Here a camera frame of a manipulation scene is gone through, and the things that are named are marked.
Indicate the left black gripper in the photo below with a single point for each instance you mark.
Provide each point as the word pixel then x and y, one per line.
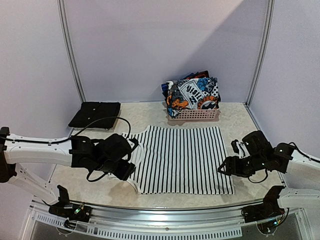
pixel 125 173

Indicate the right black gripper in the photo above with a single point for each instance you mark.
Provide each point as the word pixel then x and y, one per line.
pixel 231 169

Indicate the black white striped tank top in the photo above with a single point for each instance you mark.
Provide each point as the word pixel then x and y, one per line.
pixel 179 161

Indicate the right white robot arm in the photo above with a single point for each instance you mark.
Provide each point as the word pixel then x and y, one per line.
pixel 255 153

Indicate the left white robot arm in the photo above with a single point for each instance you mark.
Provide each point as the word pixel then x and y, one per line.
pixel 109 156

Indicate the pink plastic laundry basket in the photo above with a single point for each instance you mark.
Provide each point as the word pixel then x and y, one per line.
pixel 193 115

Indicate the colourful printed clothes pile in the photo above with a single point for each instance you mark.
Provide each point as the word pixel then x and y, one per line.
pixel 195 92

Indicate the folded black shirt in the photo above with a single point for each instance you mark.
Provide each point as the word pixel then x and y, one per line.
pixel 92 105

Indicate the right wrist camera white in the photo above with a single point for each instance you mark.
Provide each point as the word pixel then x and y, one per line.
pixel 239 148

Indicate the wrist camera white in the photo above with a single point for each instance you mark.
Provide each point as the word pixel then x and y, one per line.
pixel 133 142
pixel 239 148

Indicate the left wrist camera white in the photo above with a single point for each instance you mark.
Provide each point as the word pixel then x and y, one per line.
pixel 133 142

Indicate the aluminium front rail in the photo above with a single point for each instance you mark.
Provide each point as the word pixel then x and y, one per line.
pixel 119 223

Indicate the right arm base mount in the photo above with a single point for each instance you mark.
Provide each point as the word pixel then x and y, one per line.
pixel 268 216

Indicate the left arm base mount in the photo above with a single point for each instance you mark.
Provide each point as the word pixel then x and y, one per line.
pixel 73 213

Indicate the right aluminium frame post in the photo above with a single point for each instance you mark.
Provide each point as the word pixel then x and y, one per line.
pixel 262 51

